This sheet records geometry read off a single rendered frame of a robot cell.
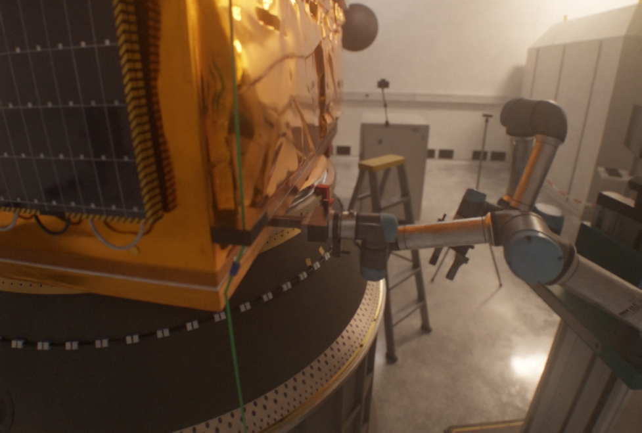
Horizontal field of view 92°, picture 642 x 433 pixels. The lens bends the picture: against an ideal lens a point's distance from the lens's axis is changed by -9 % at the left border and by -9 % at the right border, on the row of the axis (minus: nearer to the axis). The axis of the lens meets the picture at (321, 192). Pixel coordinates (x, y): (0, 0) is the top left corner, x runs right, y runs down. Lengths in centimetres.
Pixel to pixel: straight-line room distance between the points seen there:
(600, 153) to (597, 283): 560
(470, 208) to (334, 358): 73
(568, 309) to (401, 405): 166
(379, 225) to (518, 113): 75
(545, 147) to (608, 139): 518
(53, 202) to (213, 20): 40
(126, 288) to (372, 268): 59
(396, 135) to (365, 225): 393
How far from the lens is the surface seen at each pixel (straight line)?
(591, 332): 133
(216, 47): 57
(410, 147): 483
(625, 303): 100
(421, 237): 102
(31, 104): 67
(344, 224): 90
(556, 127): 136
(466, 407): 289
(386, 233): 90
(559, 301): 142
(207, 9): 57
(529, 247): 86
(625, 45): 644
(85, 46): 58
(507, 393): 308
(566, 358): 182
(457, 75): 893
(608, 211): 151
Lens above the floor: 217
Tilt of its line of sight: 20 degrees down
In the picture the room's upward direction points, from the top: straight up
